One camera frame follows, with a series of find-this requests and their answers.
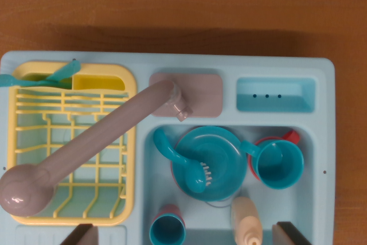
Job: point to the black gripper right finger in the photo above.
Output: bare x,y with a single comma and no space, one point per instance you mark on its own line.
286,236

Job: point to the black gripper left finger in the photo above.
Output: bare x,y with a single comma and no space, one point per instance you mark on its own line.
83,236

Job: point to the cream detergent bottle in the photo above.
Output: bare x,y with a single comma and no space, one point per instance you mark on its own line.
246,219

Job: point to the light blue toy sink unit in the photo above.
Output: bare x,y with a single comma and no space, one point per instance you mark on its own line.
324,141

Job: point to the teal mug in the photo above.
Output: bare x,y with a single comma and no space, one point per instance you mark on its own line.
281,170

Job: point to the yellow dish rack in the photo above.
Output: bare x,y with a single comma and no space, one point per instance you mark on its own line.
130,170

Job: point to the teal tumbler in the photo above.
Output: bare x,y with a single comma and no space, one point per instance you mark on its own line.
167,230

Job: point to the teal bowl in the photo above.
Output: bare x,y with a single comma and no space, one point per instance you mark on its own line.
223,164

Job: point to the red mug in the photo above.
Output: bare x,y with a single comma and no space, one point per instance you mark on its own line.
292,136

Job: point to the mauve faucet spout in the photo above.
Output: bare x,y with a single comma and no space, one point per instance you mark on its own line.
100,130

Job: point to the teal dish brush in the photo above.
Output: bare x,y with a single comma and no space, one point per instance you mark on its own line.
166,147

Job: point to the teal soap tray recess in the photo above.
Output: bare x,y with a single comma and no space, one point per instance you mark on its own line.
275,104

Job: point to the teal toy utensil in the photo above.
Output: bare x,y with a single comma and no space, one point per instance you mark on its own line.
7,81
68,68

